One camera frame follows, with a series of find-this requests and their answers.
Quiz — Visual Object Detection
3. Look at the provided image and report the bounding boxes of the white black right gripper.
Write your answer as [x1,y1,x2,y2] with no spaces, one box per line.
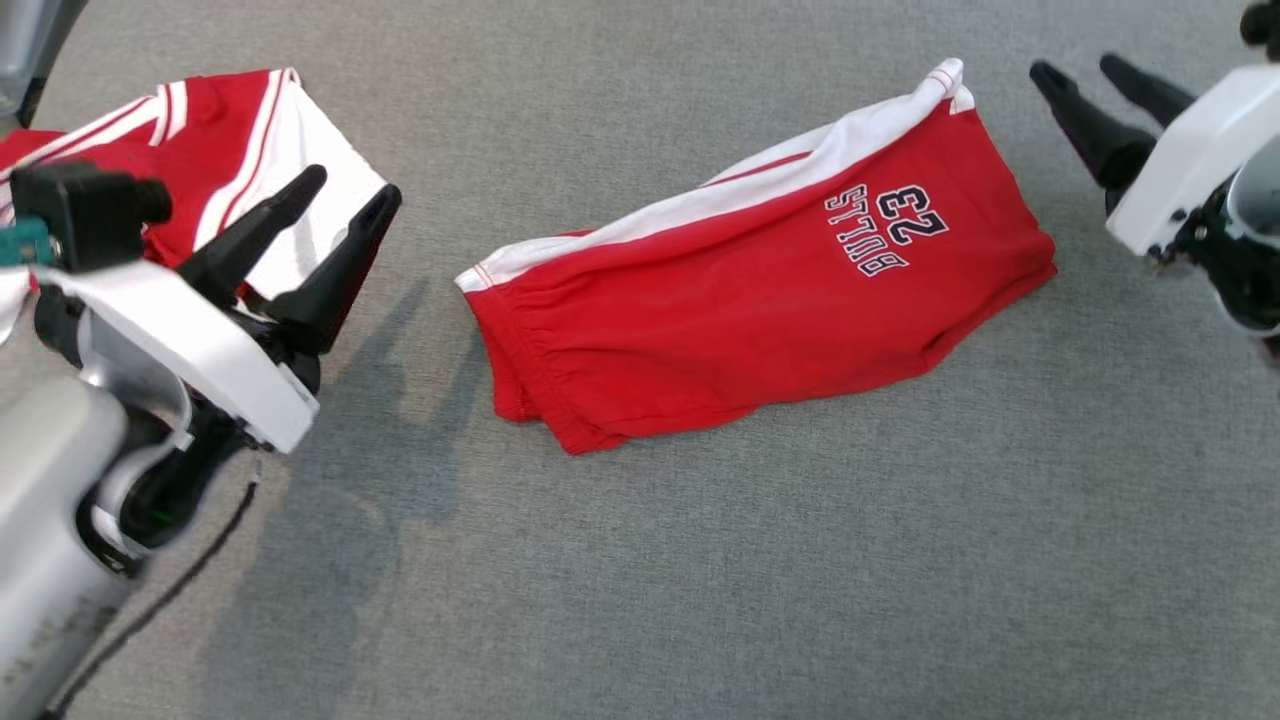
[1029,52,1280,261]

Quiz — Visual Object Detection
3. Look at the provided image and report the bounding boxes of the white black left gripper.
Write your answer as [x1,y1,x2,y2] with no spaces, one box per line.
[35,164,404,457]

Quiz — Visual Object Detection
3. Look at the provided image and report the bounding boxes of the red white Bulls jersey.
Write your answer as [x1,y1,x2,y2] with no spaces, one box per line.
[0,67,393,341]

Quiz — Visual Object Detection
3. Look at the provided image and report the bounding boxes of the red white Bulls shorts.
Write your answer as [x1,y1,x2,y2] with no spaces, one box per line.
[455,57,1059,457]

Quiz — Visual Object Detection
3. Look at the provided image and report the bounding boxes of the teal plug left camera cable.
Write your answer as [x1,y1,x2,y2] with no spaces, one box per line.
[0,218,58,270]

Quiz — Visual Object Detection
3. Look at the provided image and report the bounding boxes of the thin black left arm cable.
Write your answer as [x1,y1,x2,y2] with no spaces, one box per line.
[38,480,263,720]

